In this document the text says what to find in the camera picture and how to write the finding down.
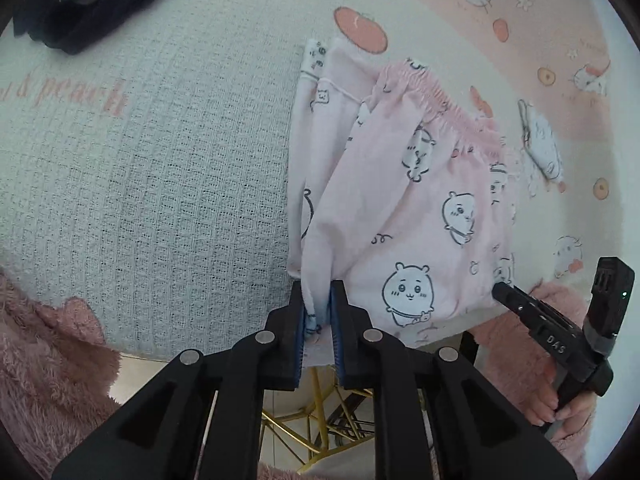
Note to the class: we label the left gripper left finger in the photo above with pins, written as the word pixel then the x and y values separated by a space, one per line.
pixel 199 416

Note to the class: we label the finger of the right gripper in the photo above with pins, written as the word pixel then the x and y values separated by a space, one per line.
pixel 515 299

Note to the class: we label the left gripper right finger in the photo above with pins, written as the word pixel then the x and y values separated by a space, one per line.
pixel 435 418

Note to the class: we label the pink cartoon print pants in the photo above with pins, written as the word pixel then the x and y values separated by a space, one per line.
pixel 399 194

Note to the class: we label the person's right hand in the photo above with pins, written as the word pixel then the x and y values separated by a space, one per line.
pixel 543 406

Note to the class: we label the pink fluffy right sleeve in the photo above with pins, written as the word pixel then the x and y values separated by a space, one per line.
pixel 513 363

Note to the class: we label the pink fluffy sleeve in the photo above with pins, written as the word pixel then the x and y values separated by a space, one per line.
pixel 56 376
pixel 513 363

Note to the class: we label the pink fluffy left sleeve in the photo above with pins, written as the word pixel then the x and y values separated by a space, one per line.
pixel 56 376

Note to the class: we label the white folded cartoon garment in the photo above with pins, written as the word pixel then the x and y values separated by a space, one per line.
pixel 539 141

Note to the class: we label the pink cat peach blanket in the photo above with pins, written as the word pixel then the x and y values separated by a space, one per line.
pixel 148 174

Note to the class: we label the gold wire table frame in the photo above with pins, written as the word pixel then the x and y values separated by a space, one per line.
pixel 319 430

